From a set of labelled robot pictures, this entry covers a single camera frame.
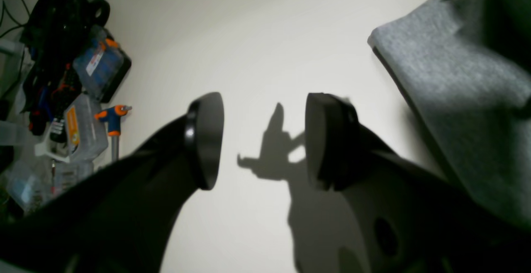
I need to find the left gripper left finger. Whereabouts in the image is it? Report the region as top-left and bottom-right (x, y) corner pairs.
(1, 92), (224, 273)

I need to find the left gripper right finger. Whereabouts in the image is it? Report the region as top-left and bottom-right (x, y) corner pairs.
(305, 93), (530, 273)

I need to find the grey T-shirt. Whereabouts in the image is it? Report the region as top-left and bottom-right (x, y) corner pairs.
(368, 0), (531, 230)

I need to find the clear plastic screw box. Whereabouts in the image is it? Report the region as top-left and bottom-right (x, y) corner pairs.
(34, 93), (108, 163)

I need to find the blue toolbox with orange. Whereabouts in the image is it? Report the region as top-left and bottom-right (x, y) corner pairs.
(72, 37), (132, 103)

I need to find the orange blue T-handle tool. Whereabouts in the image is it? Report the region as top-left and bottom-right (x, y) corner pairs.
(94, 105), (132, 163)

